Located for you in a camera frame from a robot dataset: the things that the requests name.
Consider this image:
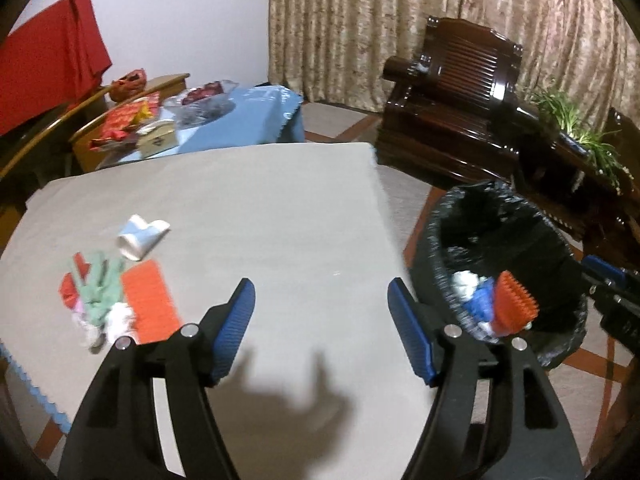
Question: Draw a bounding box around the white paper cup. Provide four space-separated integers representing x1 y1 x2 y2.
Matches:
116 214 170 261

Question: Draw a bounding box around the orange foam net mat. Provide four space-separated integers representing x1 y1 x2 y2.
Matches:
122 260 182 344

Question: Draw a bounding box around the beige tablecloth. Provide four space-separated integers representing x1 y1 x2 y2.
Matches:
1 143 432 479

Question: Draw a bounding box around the white plastic bag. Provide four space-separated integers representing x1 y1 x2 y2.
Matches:
104 302 137 344

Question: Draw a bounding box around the beige patterned curtain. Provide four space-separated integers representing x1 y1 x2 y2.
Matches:
268 0 639 125

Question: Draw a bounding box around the green potted plant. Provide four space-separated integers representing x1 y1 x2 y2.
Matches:
524 87 630 195

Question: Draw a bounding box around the large green rubber glove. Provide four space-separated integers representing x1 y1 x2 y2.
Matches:
70 252 125 353

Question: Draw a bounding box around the white paper in bin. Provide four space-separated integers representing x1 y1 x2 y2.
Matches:
451 270 480 304

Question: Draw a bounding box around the wooden chair with curved rail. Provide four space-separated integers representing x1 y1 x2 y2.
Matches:
1 73 190 179

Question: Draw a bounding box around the orange red bag on chair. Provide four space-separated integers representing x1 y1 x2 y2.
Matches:
108 68 146 103

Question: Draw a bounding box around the orange foam net in bin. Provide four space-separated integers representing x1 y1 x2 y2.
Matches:
491 271 539 337

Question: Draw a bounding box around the red plastic bag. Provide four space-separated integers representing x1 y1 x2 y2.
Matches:
58 252 90 310

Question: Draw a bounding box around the black trash bin with bag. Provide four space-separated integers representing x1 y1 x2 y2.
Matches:
409 181 588 370

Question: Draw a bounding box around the pink face mask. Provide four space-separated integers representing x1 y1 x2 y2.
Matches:
72 298 88 330

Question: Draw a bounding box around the red cloth on chair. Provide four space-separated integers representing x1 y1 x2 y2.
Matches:
0 0 112 134

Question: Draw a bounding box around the blue tablecloth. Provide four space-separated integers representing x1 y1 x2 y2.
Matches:
150 86 305 159

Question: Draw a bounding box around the glass fruit bowl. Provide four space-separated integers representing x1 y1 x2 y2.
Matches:
163 79 239 128

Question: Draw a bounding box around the dark wooden side table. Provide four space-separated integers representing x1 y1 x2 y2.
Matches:
513 104 639 271

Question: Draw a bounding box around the yellow tissue box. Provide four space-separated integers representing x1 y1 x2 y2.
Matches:
136 119 179 158

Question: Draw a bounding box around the dark wooden armchair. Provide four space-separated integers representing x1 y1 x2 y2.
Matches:
375 16 523 188

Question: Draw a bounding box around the blue trash in bin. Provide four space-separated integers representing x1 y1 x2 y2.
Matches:
463 278 495 323

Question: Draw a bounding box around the red snack bag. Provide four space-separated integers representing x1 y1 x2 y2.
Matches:
89 91 160 150

